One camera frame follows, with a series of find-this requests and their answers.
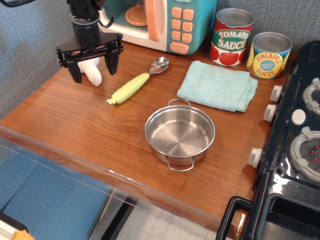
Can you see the green handled metal spoon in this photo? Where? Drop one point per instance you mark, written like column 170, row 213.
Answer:
column 132, row 86

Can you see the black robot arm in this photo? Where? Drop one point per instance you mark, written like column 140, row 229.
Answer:
column 85, row 9

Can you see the black toy stove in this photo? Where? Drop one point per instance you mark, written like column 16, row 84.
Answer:
column 286, row 189

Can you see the pineapple slices can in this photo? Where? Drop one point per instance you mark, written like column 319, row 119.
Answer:
column 268, row 55

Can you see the stainless steel pot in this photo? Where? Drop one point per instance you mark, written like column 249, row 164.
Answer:
column 179, row 134

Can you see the light teal folded cloth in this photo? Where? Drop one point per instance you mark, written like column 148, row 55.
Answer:
column 218, row 87

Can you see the orange object bottom corner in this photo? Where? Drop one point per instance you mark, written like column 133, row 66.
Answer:
column 11, row 229

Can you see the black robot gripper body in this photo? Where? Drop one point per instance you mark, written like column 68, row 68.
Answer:
column 88, row 42

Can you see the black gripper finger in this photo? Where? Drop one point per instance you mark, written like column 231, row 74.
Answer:
column 74, row 71
column 111, row 58

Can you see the teal toy microwave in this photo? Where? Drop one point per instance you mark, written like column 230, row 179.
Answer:
column 173, row 26

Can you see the white plush mushroom toy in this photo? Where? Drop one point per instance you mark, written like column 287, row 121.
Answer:
column 89, row 67

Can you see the tomato sauce can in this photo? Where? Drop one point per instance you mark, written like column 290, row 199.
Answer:
column 231, row 33

